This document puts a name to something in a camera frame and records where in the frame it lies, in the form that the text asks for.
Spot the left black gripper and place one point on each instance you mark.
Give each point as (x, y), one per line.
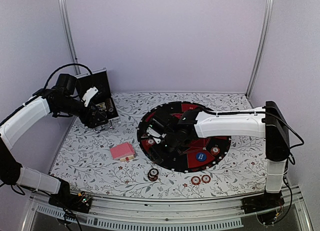
(92, 122)

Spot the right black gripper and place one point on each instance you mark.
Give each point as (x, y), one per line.
(158, 156)

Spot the orange chip sector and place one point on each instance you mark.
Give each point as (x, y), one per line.
(215, 151)
(150, 141)

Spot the blue small blind button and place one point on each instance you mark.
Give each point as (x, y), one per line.
(201, 157)

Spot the orange chip stack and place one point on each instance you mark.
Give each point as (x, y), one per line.
(195, 180)

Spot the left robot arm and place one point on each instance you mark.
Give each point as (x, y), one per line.
(14, 174)

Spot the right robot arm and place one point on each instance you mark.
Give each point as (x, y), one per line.
(265, 122)

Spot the dark brown chip stack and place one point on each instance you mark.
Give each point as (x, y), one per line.
(153, 174)

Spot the wooden card holder block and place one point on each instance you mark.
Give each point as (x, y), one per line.
(127, 158)

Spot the pink playing card deck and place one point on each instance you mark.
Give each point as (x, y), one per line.
(122, 151)

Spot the aluminium poker chip case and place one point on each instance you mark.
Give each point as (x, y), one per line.
(103, 99)

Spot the round red black poker mat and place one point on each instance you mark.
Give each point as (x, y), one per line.
(186, 160)

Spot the floral table cloth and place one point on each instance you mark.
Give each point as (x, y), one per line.
(85, 161)

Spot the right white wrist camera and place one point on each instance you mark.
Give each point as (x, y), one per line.
(156, 136)

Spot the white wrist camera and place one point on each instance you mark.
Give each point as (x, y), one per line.
(156, 136)
(89, 94)

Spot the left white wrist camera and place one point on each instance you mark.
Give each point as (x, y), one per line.
(89, 94)

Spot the front aluminium rail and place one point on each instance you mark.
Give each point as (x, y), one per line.
(115, 213)

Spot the left aluminium frame post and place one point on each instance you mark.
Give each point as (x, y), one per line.
(67, 30)

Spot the aluminium frame post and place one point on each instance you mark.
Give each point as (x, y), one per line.
(260, 49)
(67, 30)

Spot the right aluminium frame post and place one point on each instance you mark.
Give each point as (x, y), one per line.
(260, 49)

